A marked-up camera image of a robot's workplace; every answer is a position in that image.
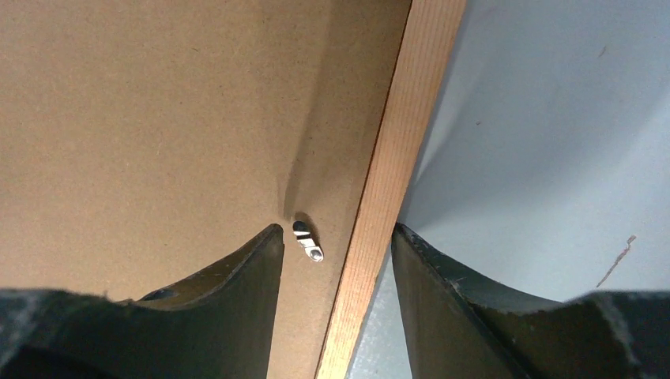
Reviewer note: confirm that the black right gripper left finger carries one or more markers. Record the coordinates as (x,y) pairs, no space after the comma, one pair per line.
(216,323)

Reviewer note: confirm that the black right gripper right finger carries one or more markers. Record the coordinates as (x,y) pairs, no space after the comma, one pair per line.
(459,323)

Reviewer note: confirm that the metal turn clip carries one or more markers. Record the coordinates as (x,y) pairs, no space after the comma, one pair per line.
(306,238)

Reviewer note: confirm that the brown fibreboard backing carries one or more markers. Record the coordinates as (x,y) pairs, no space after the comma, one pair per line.
(144,140)

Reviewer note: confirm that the wooden picture frame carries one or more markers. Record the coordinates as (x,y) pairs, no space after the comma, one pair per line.
(431,28)

